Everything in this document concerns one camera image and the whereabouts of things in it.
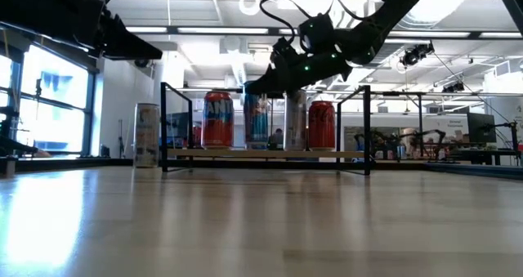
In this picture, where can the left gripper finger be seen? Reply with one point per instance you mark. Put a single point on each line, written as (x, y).
(122, 38)
(130, 57)

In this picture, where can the white Celsius can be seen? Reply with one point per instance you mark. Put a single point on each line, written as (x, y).
(295, 121)
(146, 136)

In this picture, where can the blue silver Red Bull can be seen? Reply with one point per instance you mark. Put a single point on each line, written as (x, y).
(256, 121)

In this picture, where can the red Coca-Cola can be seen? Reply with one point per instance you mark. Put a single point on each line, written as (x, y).
(321, 126)

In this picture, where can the red Fanta can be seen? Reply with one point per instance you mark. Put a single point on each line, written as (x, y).
(217, 121)

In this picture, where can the black jointed desk arm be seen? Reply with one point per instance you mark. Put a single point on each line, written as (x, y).
(512, 130)

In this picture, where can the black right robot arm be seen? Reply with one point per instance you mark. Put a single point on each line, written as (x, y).
(392, 11)

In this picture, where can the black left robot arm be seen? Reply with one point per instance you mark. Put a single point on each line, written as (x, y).
(20, 3)

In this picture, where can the ceiling light strip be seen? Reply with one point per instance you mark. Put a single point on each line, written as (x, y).
(429, 34)
(147, 29)
(500, 35)
(222, 30)

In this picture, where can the person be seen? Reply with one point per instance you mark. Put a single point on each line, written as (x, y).
(278, 137)

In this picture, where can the white round ceiling fixture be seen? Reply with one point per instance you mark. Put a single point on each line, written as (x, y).
(240, 5)

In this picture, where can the dark background display screen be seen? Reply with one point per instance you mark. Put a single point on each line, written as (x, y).
(177, 130)

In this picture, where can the red background object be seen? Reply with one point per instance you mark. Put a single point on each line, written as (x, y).
(198, 137)

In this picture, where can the large window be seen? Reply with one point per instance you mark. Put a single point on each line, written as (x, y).
(53, 105)

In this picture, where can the small black floor box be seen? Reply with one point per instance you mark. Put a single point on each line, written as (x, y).
(104, 151)

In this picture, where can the black stand by window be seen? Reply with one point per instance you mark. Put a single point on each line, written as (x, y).
(12, 146)

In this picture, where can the black computer monitor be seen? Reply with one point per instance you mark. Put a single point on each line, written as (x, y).
(481, 128)

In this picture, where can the dark background desk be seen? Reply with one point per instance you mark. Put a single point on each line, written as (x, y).
(474, 153)

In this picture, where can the black wall camera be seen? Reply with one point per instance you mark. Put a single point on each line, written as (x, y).
(141, 63)

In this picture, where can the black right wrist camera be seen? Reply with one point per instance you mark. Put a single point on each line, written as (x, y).
(318, 34)

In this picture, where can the black ceiling-mounted camera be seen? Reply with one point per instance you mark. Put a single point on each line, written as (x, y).
(453, 87)
(414, 55)

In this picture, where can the black aluminium table frame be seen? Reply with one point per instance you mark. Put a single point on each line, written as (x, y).
(61, 164)

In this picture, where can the silver ventilation duct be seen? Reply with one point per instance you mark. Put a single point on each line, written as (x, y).
(445, 7)

